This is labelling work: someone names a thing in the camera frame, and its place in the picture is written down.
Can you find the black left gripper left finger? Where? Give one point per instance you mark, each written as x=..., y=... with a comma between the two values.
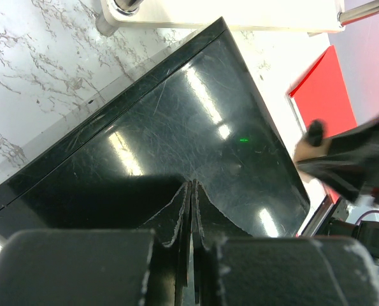
x=145, y=265

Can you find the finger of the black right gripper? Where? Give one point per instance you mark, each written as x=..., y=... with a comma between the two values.
x=351, y=166

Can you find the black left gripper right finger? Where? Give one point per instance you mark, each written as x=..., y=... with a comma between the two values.
x=232, y=267

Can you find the beige foundation bottle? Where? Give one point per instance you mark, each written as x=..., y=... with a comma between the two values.
x=313, y=144

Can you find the black drawer cabinet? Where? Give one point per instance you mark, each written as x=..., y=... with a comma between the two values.
x=197, y=115

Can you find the red board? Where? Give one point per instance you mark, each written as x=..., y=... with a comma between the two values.
x=322, y=94

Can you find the white two-tier shelf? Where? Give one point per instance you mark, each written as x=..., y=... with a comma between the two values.
x=302, y=16

